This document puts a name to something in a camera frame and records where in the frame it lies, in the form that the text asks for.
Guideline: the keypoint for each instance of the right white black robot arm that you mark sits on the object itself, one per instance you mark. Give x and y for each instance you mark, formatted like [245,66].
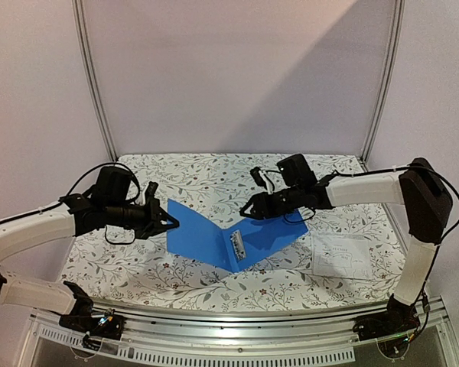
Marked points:
[419,198]

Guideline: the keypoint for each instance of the left aluminium vertical post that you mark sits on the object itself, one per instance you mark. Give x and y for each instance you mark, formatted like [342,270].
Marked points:
[79,15]

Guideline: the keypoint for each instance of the blue ring binder folder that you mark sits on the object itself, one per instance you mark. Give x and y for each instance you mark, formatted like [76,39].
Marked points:
[233,249]

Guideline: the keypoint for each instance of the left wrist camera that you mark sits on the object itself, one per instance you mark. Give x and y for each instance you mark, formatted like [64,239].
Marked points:
[148,192]

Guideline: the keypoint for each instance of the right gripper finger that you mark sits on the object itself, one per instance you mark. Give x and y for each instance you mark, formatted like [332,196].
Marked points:
[253,213]
[255,201]

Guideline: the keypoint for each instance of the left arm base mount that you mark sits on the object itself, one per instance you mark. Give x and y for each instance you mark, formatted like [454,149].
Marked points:
[94,326]

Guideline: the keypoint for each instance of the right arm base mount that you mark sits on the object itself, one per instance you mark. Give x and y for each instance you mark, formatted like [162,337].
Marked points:
[394,329]

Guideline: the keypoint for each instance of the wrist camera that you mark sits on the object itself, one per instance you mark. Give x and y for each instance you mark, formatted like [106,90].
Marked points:
[262,180]
[148,192]

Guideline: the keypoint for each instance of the right aluminium vertical post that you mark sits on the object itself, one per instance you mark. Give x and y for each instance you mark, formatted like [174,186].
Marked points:
[385,79]

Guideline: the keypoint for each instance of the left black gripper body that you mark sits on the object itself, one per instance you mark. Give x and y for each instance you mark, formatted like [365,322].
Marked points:
[140,220]

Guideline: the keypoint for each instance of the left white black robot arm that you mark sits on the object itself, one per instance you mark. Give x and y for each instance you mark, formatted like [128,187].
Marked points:
[115,199]

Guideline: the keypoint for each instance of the aluminium vertical post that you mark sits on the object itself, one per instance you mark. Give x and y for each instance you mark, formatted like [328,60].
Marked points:
[79,15]
[385,79]

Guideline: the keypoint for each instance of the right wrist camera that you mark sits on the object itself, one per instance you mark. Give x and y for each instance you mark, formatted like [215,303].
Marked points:
[262,180]

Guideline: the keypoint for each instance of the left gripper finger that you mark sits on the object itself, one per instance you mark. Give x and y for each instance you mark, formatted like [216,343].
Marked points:
[162,218]
[154,229]

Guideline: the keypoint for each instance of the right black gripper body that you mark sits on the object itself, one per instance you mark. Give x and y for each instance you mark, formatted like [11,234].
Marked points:
[267,204]

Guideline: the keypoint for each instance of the aluminium front rail frame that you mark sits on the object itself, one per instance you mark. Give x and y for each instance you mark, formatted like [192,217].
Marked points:
[155,336]

